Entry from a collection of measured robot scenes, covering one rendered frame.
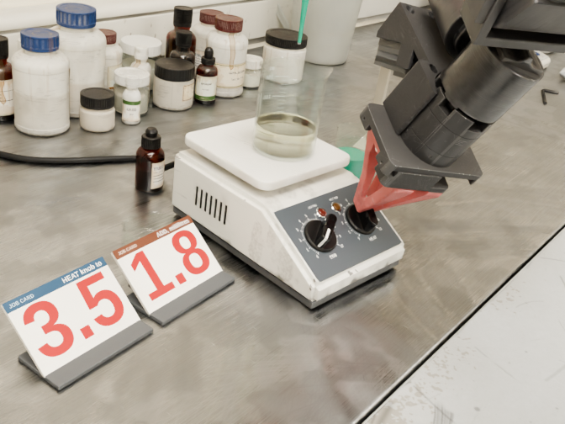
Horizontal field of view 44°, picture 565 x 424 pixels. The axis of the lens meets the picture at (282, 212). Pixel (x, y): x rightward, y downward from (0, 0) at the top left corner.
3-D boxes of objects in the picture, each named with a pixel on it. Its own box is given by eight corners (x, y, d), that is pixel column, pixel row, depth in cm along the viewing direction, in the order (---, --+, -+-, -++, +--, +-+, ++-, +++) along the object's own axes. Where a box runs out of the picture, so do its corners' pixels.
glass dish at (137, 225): (186, 235, 68) (187, 215, 66) (174, 267, 63) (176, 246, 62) (129, 226, 68) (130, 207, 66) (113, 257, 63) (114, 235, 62)
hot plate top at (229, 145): (354, 164, 68) (356, 156, 68) (264, 193, 60) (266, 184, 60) (269, 120, 75) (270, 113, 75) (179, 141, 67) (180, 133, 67)
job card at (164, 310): (234, 281, 62) (240, 241, 60) (162, 326, 55) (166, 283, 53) (183, 252, 65) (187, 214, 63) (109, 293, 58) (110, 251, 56)
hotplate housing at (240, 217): (402, 267, 68) (421, 195, 64) (310, 315, 59) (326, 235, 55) (249, 176, 81) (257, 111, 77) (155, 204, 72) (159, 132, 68)
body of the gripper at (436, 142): (353, 116, 58) (406, 53, 53) (443, 130, 64) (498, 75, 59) (378, 179, 55) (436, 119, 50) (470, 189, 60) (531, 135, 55)
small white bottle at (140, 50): (129, 94, 98) (130, 42, 94) (150, 95, 98) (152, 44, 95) (129, 101, 95) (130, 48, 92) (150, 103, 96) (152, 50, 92)
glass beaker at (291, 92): (266, 171, 63) (280, 80, 59) (238, 141, 68) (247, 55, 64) (333, 164, 66) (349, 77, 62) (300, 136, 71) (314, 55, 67)
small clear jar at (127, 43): (124, 76, 104) (126, 32, 101) (164, 82, 104) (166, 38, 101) (113, 88, 99) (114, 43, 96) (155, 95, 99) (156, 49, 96)
